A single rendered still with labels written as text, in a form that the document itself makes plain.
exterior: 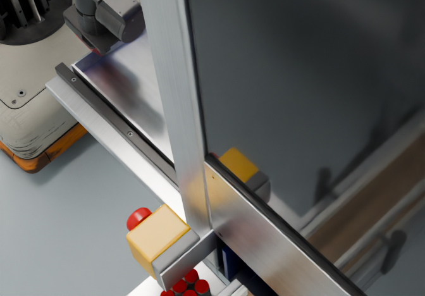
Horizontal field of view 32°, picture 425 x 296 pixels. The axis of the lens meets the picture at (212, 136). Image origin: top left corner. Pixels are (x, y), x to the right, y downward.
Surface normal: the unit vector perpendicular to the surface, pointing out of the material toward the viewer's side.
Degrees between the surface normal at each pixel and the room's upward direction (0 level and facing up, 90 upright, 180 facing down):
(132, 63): 0
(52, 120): 90
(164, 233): 0
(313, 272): 90
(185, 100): 90
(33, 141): 90
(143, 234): 0
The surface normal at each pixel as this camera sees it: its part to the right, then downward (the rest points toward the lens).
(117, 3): 0.09, -0.39
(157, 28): -0.73, 0.60
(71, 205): -0.06, -0.52
